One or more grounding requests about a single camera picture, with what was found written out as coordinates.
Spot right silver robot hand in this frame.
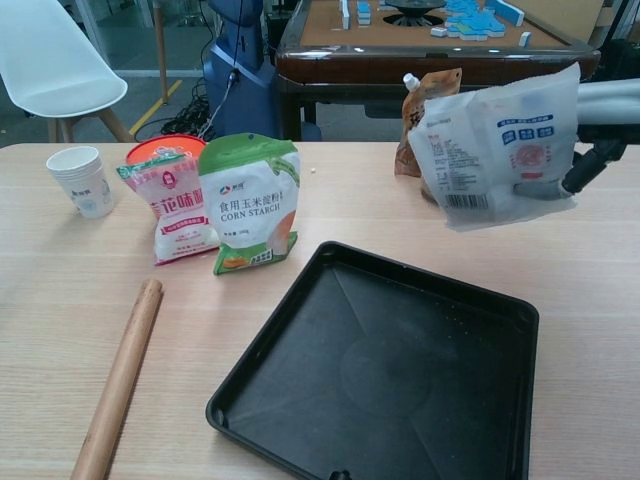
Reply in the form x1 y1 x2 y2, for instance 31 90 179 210
561 78 640 201

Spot white plastic food bag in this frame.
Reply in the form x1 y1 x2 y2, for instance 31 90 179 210
406 61 582 234

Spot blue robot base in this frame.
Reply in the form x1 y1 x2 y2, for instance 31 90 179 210
201 0 277 151

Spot black square baking tray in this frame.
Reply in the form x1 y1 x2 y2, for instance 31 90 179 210
204 240 541 480

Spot green white corn starch bag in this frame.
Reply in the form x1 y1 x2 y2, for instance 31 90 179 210
197 132 302 278

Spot pink white seasoning bag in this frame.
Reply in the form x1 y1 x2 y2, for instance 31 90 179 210
115 149 222 267

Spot blue white mahjong tile row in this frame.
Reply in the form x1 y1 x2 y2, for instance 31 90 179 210
491 0 527 27

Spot blue mahjong tile pile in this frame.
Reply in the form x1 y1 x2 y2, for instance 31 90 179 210
443 0 512 42

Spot brown spouted sauce pouch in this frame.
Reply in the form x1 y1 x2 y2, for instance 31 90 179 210
394 68 463 178

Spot dark wood mahjong table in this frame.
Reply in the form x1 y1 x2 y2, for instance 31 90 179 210
274 0 602 142

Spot black mahjong table hub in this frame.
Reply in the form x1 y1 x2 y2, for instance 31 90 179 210
381 0 447 27

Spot orange lidded round container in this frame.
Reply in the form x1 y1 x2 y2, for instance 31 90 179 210
124 133 208 167

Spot white paper cup stack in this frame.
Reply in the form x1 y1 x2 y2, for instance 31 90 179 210
45 145 118 220

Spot wooden rolling pin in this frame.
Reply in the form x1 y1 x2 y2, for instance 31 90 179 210
69 278 165 480

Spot white chair wooden legs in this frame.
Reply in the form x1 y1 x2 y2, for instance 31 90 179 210
0 0 136 145

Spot black cable tangle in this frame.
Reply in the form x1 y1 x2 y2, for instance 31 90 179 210
166 88 217 142

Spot wooden post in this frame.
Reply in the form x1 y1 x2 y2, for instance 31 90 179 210
153 0 169 106

